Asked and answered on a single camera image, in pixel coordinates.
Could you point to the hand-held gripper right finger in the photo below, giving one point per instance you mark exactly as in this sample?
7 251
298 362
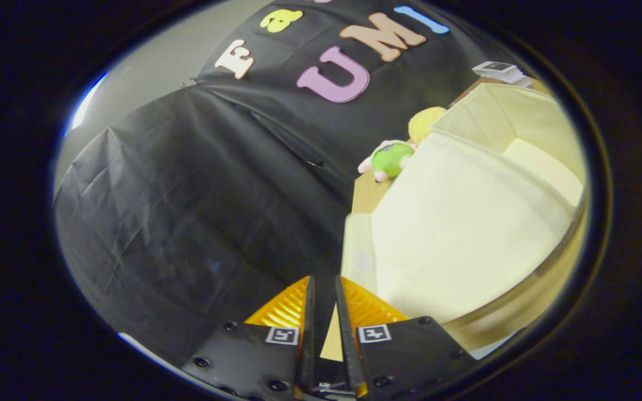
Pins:
348 334

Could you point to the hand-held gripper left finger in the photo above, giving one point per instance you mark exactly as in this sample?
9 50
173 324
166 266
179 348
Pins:
307 334

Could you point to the beige fabric storage box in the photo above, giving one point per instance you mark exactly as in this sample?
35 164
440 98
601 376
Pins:
455 234

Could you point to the pink and green plush toy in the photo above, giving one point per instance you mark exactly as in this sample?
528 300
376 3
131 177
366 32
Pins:
390 160

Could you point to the yellow round plush cushion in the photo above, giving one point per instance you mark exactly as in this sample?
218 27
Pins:
424 122

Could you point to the white book with portrait cover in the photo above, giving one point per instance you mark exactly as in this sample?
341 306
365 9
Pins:
496 68

